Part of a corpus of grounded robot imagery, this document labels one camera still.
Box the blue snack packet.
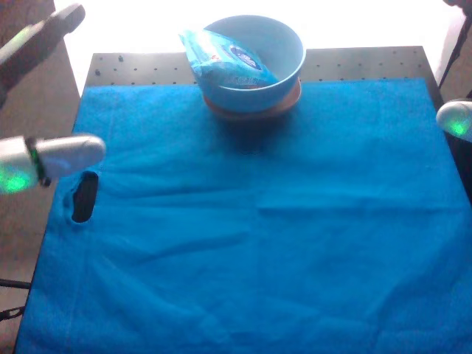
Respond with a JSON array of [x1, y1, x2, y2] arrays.
[[178, 29, 280, 91]]

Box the light blue bowl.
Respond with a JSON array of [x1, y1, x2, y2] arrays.
[[198, 14, 307, 112]]

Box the blue cloth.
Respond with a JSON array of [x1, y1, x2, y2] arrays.
[[14, 77, 472, 354]]

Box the pink square plate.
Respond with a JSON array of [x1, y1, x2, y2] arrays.
[[202, 81, 302, 119]]

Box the black rod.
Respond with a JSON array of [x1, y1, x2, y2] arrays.
[[0, 278, 32, 290]]

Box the black cable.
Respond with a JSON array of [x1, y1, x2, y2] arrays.
[[437, 13, 472, 90]]

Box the black strap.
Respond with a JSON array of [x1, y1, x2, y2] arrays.
[[0, 306, 25, 324]]

